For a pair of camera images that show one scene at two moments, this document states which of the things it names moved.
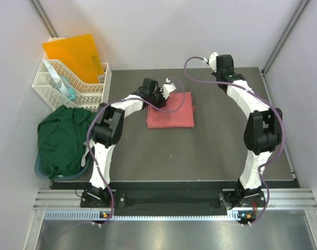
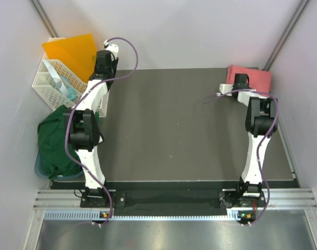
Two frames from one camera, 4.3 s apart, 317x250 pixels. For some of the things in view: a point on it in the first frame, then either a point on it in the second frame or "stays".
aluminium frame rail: x=278 y=198 stays
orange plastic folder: x=78 y=54 stays
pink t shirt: x=184 y=117 to x=257 y=79
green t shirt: x=62 y=137 stays
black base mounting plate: x=234 y=198 stays
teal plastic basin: x=45 y=175 stays
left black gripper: x=159 y=91 to x=113 y=64
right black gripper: x=215 y=74 to x=233 y=88
